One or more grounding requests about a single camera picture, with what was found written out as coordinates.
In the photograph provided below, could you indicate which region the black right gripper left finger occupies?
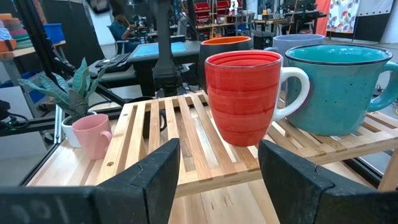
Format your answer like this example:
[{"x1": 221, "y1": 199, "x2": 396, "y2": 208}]
[{"x1": 95, "y1": 138, "x2": 182, "y2": 224}]

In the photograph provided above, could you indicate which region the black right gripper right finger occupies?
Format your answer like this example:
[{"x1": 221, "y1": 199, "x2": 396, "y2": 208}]
[{"x1": 257, "y1": 139, "x2": 398, "y2": 224}]

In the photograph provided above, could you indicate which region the red mug white handle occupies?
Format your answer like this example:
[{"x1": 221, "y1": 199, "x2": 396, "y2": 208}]
[{"x1": 204, "y1": 49, "x2": 311, "y2": 147}]

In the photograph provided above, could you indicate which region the wooden slatted rack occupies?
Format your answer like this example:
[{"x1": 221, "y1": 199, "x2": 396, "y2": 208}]
[{"x1": 95, "y1": 90, "x2": 398, "y2": 198}]

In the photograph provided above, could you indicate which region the pink mug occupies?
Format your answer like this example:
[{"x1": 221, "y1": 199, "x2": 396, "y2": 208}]
[{"x1": 71, "y1": 113, "x2": 113, "y2": 161}]

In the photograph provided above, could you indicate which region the teal speckled mug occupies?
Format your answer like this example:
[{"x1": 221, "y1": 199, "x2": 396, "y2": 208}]
[{"x1": 284, "y1": 43, "x2": 398, "y2": 137}]

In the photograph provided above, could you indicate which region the snake plant white pot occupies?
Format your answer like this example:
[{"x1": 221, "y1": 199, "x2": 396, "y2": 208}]
[{"x1": 18, "y1": 57, "x2": 108, "y2": 149}]

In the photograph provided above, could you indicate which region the lavender grey mug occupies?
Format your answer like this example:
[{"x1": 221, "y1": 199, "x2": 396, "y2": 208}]
[{"x1": 264, "y1": 33, "x2": 326, "y2": 68}]

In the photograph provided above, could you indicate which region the black mug orange inside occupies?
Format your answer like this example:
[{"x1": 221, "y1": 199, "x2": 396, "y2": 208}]
[{"x1": 198, "y1": 35, "x2": 254, "y2": 94}]

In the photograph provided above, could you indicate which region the person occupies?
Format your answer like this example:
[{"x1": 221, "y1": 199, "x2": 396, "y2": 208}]
[{"x1": 108, "y1": 7, "x2": 147, "y2": 54}]

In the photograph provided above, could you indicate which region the floral patterned cloth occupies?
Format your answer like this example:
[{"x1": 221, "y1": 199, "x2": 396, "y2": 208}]
[{"x1": 326, "y1": 0, "x2": 362, "y2": 35}]

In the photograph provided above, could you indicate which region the blue plastic bin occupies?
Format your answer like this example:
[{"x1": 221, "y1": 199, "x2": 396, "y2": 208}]
[{"x1": 42, "y1": 22, "x2": 67, "y2": 45}]

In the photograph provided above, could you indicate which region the red storage bin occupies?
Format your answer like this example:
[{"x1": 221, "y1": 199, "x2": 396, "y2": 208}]
[
  {"x1": 193, "y1": 1, "x2": 211, "y2": 20},
  {"x1": 215, "y1": 0, "x2": 231, "y2": 17}
]

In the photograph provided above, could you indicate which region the black diagonal frame strut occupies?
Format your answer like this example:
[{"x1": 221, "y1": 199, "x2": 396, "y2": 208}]
[{"x1": 12, "y1": 0, "x2": 127, "y2": 107}]

